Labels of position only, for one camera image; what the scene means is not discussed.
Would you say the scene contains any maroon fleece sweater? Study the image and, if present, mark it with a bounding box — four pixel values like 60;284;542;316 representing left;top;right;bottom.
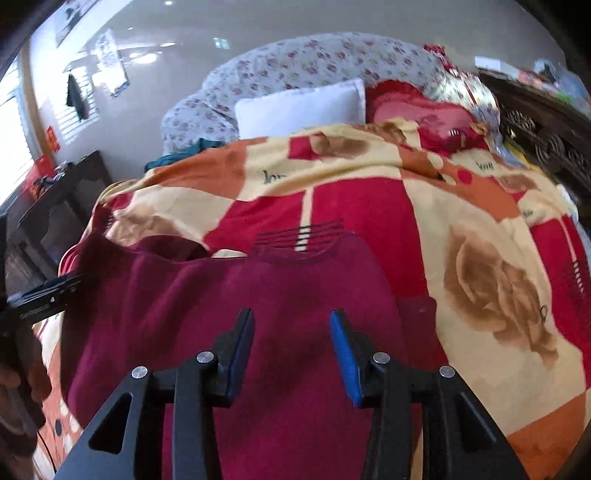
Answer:
61;234;446;479

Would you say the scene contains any person's left hand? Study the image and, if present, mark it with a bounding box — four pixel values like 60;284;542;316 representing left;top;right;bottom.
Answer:
1;321;46;457

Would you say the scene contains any dark wooden side table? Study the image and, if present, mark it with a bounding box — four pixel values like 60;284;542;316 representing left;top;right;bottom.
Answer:
1;150;111;291

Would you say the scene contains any orange red floral blanket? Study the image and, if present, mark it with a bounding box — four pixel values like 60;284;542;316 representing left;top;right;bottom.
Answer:
34;121;590;479

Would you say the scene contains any dark hanging garment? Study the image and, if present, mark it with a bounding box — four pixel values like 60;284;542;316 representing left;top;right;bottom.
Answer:
66;74;89;122

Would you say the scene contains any teal garment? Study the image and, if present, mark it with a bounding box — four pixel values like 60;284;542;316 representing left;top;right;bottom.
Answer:
144;138;225;173

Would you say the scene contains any red embroidered pillow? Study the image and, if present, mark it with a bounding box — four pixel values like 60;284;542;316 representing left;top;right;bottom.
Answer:
366;80;489;157

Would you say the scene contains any dark carved wooden headboard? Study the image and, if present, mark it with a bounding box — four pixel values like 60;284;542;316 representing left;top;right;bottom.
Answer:
479;70;590;226

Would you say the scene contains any white pillow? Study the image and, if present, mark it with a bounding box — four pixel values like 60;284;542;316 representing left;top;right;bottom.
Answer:
235;78;366;140

